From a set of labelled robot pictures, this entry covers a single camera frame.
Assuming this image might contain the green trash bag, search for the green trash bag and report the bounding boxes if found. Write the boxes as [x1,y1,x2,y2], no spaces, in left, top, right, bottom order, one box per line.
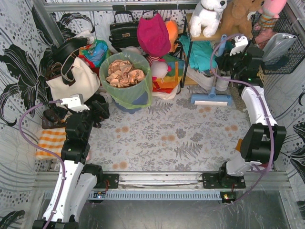
[99,52,153,110]

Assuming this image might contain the blue trash bin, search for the blue trash bin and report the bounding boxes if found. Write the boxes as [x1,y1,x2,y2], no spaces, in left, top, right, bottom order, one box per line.
[113,92,148,114]

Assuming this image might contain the blue floor squeegee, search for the blue floor squeegee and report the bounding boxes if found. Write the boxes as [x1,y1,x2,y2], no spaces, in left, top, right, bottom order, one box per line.
[191,34,233,106]

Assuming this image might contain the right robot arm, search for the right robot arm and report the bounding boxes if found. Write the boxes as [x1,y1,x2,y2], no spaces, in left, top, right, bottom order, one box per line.
[215,47,286,177]

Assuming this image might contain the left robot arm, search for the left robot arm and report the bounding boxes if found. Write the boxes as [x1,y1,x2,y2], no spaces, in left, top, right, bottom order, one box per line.
[32,97,110,229]

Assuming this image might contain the cream canvas tote bag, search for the cream canvas tote bag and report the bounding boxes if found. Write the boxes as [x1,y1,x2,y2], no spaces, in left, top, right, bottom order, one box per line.
[46,57,101,102]

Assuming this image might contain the colourful printed bag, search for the colourful printed bag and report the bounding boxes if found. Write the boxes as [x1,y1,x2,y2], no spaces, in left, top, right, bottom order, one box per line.
[78,40,111,68]

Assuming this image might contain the rainbow striped bag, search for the rainbow striped bag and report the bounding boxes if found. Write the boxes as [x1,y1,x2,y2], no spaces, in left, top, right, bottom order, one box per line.
[152,54,185,94]

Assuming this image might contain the magenta fabric bag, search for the magenta fabric bag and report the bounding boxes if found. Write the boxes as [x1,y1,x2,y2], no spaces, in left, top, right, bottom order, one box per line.
[137,13,171,57]

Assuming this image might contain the silver foil pouch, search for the silver foil pouch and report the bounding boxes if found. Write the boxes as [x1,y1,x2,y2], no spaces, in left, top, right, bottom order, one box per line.
[262,33,297,62]

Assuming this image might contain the white sneakers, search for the white sneakers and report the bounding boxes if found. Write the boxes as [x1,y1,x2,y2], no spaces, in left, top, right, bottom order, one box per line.
[186,68,229,91]

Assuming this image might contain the crumpled brown paper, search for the crumpled brown paper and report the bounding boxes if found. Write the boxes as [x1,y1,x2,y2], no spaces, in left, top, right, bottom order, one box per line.
[106,60,145,88]

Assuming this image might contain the teal folded cloth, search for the teal folded cloth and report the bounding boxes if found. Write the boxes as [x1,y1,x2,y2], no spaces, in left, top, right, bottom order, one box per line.
[179,35,217,72]

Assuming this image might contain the brown teddy bear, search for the brown teddy bear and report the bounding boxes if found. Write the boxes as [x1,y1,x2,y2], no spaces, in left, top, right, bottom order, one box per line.
[220,0,264,39]

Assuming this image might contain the orange checkered cloth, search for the orange checkered cloth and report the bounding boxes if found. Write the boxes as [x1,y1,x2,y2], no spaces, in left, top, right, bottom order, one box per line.
[36,128,66,160]

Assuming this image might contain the pink plush toy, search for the pink plush toy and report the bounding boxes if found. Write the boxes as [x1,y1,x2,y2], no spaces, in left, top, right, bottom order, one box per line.
[258,0,287,23]

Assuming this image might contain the white plush dog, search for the white plush dog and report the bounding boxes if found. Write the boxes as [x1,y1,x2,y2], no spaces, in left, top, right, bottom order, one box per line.
[190,0,227,38]

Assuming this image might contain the black hat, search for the black hat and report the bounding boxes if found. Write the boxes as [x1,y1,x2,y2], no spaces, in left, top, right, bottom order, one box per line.
[52,37,88,63]

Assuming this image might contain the pink white plush doll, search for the pink white plush doll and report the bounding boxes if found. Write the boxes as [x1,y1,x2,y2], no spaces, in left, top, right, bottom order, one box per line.
[147,55,172,80]

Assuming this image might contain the black leather handbag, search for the black leather handbag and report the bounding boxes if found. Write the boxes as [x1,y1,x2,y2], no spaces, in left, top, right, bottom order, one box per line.
[109,11,140,52]

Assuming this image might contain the orange plush toy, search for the orange plush toy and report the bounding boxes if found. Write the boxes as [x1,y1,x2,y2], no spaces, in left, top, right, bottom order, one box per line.
[165,20,178,49]

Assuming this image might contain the black wire basket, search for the black wire basket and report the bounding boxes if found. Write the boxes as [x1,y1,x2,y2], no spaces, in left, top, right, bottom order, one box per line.
[252,11,305,74]

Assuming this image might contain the brown leather strap bag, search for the brown leather strap bag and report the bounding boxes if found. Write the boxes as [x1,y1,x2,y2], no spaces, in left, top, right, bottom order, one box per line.
[42,105,68,129]

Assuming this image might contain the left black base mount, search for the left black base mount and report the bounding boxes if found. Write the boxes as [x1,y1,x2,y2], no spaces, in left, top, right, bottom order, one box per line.
[94,173,119,189]

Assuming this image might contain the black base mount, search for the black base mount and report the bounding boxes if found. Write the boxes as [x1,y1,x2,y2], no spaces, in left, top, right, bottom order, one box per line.
[202,173,246,189]
[94,173,119,189]

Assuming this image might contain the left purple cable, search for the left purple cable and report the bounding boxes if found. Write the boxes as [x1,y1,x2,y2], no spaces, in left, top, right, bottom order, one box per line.
[18,100,66,227]

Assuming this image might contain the purple cable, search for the purple cable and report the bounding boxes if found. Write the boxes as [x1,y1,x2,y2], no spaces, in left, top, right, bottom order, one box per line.
[18,100,66,227]
[211,33,275,205]

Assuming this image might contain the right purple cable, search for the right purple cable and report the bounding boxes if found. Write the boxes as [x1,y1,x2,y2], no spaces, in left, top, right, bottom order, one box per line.
[211,33,275,205]

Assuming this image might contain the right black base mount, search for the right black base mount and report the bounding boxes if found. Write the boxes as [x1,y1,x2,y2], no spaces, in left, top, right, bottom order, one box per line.
[202,173,246,189]

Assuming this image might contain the aluminium front rail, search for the aluminium front rail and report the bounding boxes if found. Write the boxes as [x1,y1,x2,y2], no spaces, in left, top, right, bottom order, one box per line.
[35,170,293,191]

